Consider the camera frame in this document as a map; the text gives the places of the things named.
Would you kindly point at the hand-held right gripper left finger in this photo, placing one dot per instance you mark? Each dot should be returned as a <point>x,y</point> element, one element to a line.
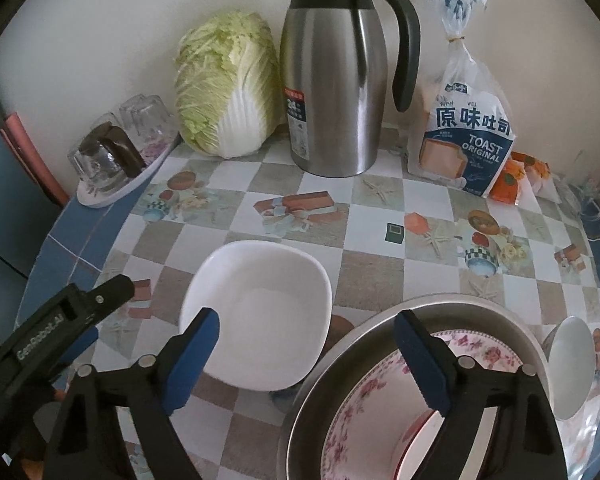
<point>195,360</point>

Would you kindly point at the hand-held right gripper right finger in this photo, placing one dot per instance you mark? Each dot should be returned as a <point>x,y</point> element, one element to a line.
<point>425,360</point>

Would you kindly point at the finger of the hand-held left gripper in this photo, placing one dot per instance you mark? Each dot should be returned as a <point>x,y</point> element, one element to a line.
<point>86,341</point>
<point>107,295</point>

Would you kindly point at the stainless steel basin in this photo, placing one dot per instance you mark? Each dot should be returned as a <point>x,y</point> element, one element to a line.
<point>480,317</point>

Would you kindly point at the pink floral plate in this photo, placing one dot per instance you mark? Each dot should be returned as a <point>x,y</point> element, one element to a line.
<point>370,410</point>

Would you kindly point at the strawberry print bowl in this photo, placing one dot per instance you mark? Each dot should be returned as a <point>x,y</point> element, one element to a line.
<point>420,450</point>

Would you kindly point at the white square bowl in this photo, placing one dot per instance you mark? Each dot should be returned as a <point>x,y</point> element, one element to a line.
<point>265,300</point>

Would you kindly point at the white bowl with red print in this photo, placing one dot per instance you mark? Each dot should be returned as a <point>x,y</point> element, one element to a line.
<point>570,370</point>

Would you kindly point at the white oval tray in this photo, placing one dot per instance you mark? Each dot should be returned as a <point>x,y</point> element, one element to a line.
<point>100,199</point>

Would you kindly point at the checkered printed tablecloth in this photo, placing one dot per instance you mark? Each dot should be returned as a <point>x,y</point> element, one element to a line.
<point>370,270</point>

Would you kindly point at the clear drinking glass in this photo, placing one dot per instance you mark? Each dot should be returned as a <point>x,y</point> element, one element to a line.
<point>145,117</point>
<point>95,165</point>

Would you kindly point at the dark blue panel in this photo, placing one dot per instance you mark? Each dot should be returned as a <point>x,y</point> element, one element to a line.
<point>5,210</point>

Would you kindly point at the dark brown cup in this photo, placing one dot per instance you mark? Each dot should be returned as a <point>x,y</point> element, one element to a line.
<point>122,150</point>

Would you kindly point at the pink board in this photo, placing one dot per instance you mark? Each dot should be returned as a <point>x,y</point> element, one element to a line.
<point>30,150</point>

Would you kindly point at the orange snack packet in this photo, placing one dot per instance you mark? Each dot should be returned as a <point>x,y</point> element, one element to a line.
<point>507,180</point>
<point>540,175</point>

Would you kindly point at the toast bread bag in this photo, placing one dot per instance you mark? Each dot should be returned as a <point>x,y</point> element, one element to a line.
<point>460,150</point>

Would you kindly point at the clear glass mug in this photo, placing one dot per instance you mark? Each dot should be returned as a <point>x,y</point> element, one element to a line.
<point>592,195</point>

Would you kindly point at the napa cabbage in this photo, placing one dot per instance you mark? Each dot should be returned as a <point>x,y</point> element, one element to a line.
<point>220,85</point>

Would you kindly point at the stainless steel thermos jug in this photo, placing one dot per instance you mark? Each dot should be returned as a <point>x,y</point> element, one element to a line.
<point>330,85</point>

